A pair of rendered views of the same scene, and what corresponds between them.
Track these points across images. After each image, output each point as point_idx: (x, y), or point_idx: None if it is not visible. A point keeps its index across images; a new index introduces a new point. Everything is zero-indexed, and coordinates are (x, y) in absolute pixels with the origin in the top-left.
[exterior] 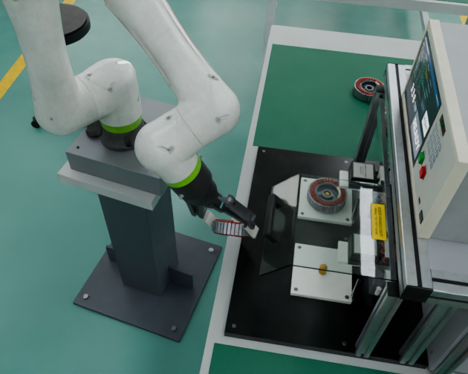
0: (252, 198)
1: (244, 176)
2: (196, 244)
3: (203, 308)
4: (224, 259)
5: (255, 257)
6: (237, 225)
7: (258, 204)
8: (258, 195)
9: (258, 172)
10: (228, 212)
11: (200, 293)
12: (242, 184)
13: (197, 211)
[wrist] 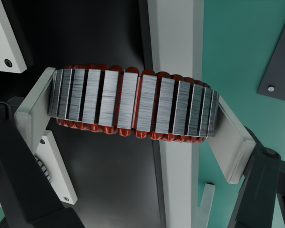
0: (149, 178)
1: (182, 216)
2: None
3: (278, 10)
4: (187, 9)
5: (92, 21)
6: (73, 115)
7: (131, 164)
8: (137, 182)
9: (151, 223)
10: (18, 207)
11: (284, 29)
12: (182, 203)
13: (283, 185)
